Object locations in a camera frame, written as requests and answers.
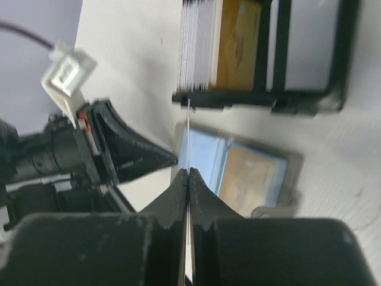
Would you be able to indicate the white card stack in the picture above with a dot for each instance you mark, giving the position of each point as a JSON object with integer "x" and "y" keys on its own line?
{"x": 218, "y": 45}

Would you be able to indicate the gold card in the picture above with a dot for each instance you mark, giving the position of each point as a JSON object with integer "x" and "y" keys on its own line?
{"x": 188, "y": 238}
{"x": 247, "y": 179}

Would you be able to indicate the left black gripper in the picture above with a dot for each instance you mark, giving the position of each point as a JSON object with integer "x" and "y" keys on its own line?
{"x": 55, "y": 171}

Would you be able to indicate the black plastic card tray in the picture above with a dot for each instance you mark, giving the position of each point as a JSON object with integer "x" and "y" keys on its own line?
{"x": 269, "y": 81}

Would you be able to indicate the card with black stripe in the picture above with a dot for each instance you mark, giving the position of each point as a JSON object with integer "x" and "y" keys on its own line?
{"x": 310, "y": 48}

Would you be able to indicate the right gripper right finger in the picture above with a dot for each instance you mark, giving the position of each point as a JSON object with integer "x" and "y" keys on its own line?
{"x": 229, "y": 249}

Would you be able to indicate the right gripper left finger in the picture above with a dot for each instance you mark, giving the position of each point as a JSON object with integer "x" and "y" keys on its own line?
{"x": 143, "y": 248}

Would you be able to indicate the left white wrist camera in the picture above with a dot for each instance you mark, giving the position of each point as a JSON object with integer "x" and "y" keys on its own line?
{"x": 70, "y": 68}

